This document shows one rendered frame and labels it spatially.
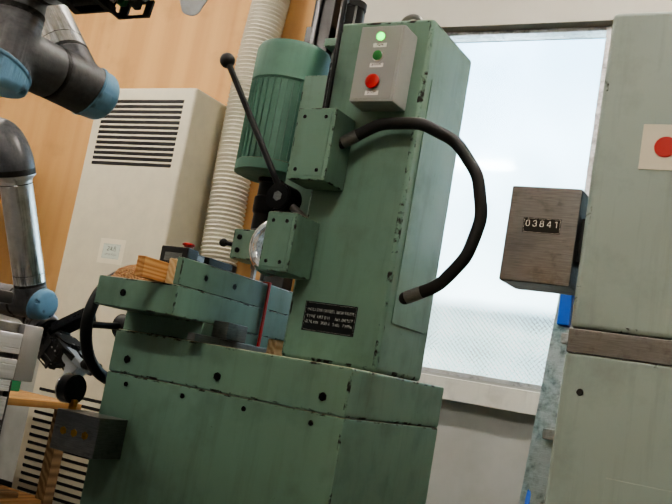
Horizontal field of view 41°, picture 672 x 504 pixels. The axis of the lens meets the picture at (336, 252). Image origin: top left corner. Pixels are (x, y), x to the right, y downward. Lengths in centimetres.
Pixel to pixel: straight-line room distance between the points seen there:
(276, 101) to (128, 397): 71
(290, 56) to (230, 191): 152
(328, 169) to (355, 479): 59
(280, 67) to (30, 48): 90
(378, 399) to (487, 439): 139
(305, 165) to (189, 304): 36
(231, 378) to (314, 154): 47
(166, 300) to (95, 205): 202
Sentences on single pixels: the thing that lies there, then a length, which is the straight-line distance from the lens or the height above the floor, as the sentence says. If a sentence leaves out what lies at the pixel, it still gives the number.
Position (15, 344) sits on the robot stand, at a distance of 151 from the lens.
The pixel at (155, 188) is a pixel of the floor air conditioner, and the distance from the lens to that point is 357.
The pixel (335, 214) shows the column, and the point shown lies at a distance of 181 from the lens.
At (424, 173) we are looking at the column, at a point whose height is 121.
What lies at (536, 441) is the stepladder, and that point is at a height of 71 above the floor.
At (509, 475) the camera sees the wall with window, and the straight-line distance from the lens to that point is 305.
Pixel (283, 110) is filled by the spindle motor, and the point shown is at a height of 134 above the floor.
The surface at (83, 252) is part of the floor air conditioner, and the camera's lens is 374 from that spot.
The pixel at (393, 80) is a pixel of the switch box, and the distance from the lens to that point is 177.
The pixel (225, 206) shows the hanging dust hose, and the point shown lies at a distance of 349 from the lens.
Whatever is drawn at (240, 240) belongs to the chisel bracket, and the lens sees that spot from 202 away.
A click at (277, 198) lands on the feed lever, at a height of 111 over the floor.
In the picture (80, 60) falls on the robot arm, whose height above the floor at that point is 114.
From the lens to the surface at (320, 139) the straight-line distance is 178.
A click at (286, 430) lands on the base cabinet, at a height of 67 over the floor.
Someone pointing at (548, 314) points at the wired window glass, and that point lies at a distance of 312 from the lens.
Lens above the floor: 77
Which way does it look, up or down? 8 degrees up
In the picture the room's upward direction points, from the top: 10 degrees clockwise
